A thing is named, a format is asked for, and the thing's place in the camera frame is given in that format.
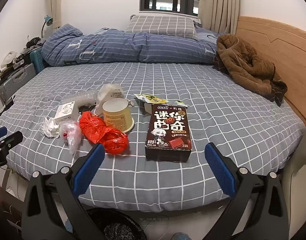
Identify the yellow white snack wrapper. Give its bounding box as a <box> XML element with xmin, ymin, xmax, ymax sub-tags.
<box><xmin>133</xmin><ymin>93</ymin><xmax>170</xmax><ymax>117</ymax></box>

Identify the blue striped quilt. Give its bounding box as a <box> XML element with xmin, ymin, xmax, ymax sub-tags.
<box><xmin>40</xmin><ymin>24</ymin><xmax>227</xmax><ymax>67</ymax></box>

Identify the yellow paper cup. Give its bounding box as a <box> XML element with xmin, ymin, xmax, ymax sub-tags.
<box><xmin>102</xmin><ymin>99</ymin><xmax>135</xmax><ymax>133</ymax></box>

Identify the white rounded furniture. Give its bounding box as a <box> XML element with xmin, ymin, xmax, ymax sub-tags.
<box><xmin>280</xmin><ymin>162</ymin><xmax>306</xmax><ymax>240</ymax></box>

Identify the white round appliance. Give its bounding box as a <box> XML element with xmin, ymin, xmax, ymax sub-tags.
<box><xmin>0</xmin><ymin>51</ymin><xmax>18</xmax><ymax>68</ymax></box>

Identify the blue desk lamp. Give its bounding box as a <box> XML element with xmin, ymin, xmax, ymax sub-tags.
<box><xmin>40</xmin><ymin>15</ymin><xmax>53</xmax><ymax>40</ymax></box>

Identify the grey checked pillow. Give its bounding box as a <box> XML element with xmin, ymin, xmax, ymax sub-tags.
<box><xmin>125</xmin><ymin>14</ymin><xmax>200</xmax><ymax>40</ymax></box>

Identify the red plastic bag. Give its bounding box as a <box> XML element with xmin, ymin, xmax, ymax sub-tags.
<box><xmin>79</xmin><ymin>111</ymin><xmax>129</xmax><ymax>155</ymax></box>

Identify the blue patterned pillow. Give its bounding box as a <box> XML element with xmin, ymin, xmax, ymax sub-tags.
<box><xmin>195</xmin><ymin>28</ymin><xmax>222</xmax><ymax>42</ymax></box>

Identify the brown fleece jacket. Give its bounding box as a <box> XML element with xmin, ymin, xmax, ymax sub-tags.
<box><xmin>213</xmin><ymin>33</ymin><xmax>288</xmax><ymax>107</ymax></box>

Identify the grey suitcase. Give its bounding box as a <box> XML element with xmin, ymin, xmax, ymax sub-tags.
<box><xmin>0</xmin><ymin>64</ymin><xmax>38</xmax><ymax>104</ymax></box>

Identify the dark cookie box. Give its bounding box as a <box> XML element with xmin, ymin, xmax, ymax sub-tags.
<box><xmin>145</xmin><ymin>104</ymin><xmax>193</xmax><ymax>162</ymax></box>

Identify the clear plastic bag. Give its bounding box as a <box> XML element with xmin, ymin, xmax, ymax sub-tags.
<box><xmin>58</xmin><ymin>120</ymin><xmax>83</xmax><ymax>155</ymax></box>

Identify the small yellow wrapper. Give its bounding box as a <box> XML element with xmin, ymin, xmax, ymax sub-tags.
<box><xmin>168</xmin><ymin>100</ymin><xmax>188</xmax><ymax>108</ymax></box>

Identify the teal suitcase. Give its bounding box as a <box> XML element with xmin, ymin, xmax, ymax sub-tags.
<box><xmin>29</xmin><ymin>47</ymin><xmax>48</xmax><ymax>73</ymax></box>

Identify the bed with grey checked sheet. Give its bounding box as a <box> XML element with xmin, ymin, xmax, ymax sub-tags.
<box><xmin>0</xmin><ymin>60</ymin><xmax>306</xmax><ymax>205</ymax></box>

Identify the beige pleated curtain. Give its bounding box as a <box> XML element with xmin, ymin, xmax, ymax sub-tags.
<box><xmin>48</xmin><ymin>0</ymin><xmax>66</xmax><ymax>30</ymax></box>
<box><xmin>198</xmin><ymin>0</ymin><xmax>241</xmax><ymax>34</ymax></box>

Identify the trash bin with black bag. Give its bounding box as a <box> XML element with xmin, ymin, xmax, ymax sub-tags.
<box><xmin>83</xmin><ymin>206</ymin><xmax>148</xmax><ymax>240</ymax></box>

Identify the bubble wrap roll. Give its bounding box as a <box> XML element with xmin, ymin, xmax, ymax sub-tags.
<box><xmin>62</xmin><ymin>90</ymin><xmax>97</xmax><ymax>108</ymax></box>

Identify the crumpled white tissue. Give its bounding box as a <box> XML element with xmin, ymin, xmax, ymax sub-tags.
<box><xmin>42</xmin><ymin>117</ymin><xmax>60</xmax><ymax>138</ymax></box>

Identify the stack of black boxes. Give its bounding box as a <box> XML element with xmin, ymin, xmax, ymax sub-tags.
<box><xmin>0</xmin><ymin>56</ymin><xmax>31</xmax><ymax>79</ymax></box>

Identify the wooden headboard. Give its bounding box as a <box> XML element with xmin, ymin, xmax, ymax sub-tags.
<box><xmin>235</xmin><ymin>16</ymin><xmax>306</xmax><ymax>128</ymax></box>

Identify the white plastic packet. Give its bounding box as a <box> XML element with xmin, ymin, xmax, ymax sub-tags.
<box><xmin>97</xmin><ymin>84</ymin><xmax>124</xmax><ymax>115</ymax></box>

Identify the black cable bundle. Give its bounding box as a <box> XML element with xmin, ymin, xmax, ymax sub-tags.
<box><xmin>25</xmin><ymin>37</ymin><xmax>41</xmax><ymax>49</ymax></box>

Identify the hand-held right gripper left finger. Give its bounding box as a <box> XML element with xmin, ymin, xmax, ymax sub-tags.
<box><xmin>22</xmin><ymin>144</ymin><xmax>106</xmax><ymax>240</ymax></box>

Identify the black power cable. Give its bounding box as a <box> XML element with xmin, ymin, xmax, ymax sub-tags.
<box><xmin>0</xmin><ymin>95</ymin><xmax>16</xmax><ymax>128</ymax></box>

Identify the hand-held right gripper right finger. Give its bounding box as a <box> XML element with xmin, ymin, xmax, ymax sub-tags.
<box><xmin>204</xmin><ymin>142</ymin><xmax>290</xmax><ymax>240</ymax></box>

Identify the white earphone box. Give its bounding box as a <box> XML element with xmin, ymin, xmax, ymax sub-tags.
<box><xmin>54</xmin><ymin>101</ymin><xmax>79</xmax><ymax>124</ymax></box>

